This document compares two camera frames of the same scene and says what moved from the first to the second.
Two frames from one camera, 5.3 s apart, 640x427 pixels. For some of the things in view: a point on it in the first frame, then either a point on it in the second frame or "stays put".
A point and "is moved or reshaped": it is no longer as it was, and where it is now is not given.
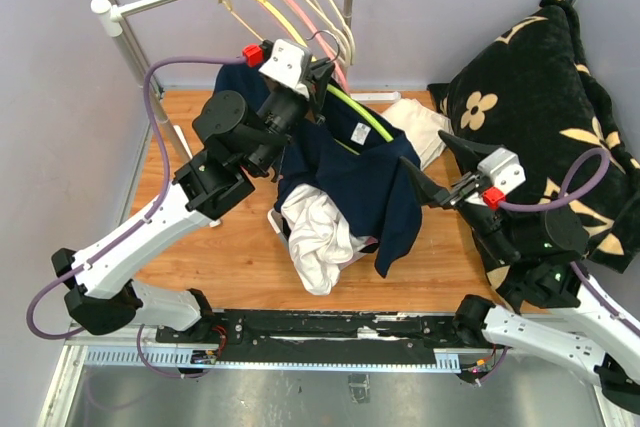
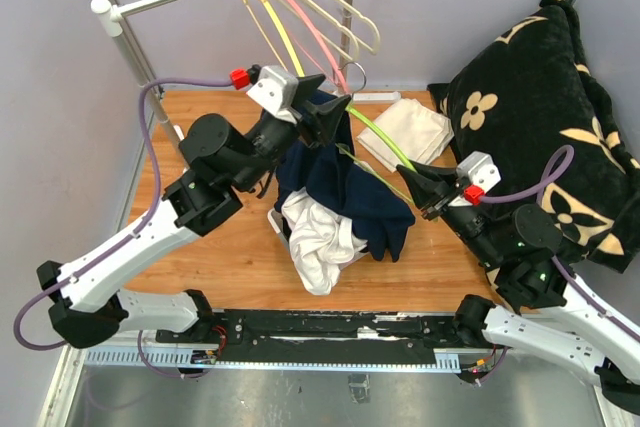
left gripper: [318, 79] -> [325, 117]
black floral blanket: [531, 90] stays put
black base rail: [322, 336] stays put
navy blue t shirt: [351, 149] is moved or reshaped
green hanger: [348, 101] -> [388, 139]
